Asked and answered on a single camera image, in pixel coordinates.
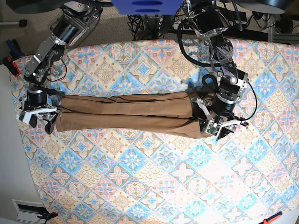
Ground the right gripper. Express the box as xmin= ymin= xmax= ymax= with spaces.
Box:
xmin=22 ymin=87 xmax=61 ymax=134

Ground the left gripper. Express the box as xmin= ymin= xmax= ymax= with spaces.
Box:
xmin=191 ymin=76 xmax=249 ymax=140

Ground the brown t-shirt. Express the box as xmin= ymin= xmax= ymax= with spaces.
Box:
xmin=56 ymin=90 xmax=213 ymax=139

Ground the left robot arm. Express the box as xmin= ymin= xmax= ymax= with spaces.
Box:
xmin=177 ymin=0 xmax=249 ymax=140

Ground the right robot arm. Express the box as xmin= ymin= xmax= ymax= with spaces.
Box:
xmin=17 ymin=1 xmax=103 ymax=134

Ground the red black clamp left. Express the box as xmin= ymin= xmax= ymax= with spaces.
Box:
xmin=3 ymin=57 xmax=20 ymax=77

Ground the blue clamp upper left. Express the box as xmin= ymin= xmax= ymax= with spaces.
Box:
xmin=6 ymin=39 xmax=25 ymax=60

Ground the white floor vent box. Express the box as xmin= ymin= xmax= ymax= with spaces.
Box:
xmin=12 ymin=199 xmax=47 ymax=224

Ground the white power strip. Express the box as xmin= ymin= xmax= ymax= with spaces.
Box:
xmin=172 ymin=22 xmax=194 ymax=31

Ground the blue black clamp bottom left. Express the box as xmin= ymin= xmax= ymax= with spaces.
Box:
xmin=37 ymin=212 xmax=58 ymax=221

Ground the orange clamp bottom right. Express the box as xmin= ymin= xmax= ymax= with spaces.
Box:
xmin=262 ymin=211 xmax=283 ymax=224

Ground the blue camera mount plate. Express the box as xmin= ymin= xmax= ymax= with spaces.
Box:
xmin=111 ymin=0 xmax=183 ymax=15

